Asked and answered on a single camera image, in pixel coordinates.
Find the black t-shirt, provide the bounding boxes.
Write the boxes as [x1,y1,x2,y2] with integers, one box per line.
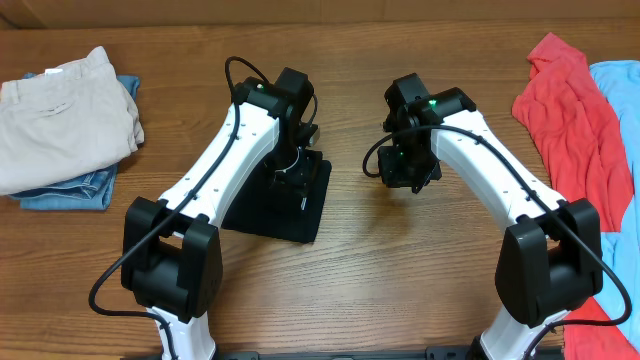
[222,150,332,244]

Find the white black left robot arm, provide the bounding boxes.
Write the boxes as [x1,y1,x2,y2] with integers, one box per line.
[121,68,331,359]

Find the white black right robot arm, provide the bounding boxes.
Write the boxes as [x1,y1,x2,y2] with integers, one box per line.
[374,73,603,359]

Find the red shirt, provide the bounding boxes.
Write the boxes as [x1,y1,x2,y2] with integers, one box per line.
[512,33,639,359]

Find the blue folded jeans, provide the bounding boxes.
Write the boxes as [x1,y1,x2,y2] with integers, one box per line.
[8,75,140,211]

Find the light blue shirt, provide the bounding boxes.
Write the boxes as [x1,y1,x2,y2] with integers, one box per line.
[588,60,640,351]

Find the beige folded pants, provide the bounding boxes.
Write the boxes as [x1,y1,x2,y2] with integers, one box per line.
[1,46,144,195]

